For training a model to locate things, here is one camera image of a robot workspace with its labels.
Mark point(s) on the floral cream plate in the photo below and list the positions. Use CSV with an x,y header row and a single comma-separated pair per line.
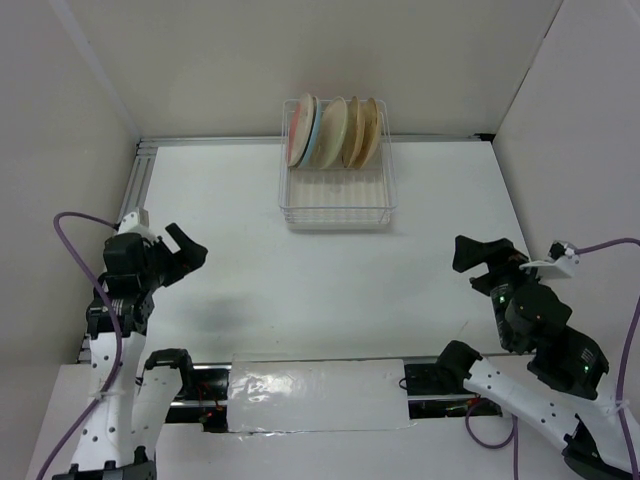
x,y
372,133
354,136

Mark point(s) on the white drip tray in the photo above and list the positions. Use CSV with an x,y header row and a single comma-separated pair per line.
x,y
340,195

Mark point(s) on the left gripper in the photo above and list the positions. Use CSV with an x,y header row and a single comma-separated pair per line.
x,y
191,255

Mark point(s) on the pink and cream plate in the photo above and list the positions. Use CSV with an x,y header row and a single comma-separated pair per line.
x,y
300,129

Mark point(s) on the blue and cream plate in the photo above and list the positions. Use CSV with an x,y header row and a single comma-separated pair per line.
x,y
313,134

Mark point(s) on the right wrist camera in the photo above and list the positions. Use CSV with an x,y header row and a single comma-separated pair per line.
x,y
561,262

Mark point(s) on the white taped cover panel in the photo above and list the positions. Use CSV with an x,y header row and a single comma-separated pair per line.
x,y
324,396

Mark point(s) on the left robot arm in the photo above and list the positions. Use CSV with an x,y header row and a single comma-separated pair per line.
x,y
131,396

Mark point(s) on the green and cream plate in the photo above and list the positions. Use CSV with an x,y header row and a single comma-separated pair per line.
x,y
332,132

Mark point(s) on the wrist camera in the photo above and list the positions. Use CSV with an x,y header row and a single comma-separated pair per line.
x,y
561,262
137,221

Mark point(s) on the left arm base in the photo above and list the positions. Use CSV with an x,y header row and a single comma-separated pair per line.
x,y
204,403

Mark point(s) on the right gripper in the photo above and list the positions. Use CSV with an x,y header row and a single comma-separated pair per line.
x,y
493,270

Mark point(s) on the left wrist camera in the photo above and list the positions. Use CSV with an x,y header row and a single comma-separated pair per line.
x,y
137,221

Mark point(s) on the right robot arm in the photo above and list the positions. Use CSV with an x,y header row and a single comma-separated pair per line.
x,y
579,407

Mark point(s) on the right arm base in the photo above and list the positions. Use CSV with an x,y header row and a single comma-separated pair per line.
x,y
431,395

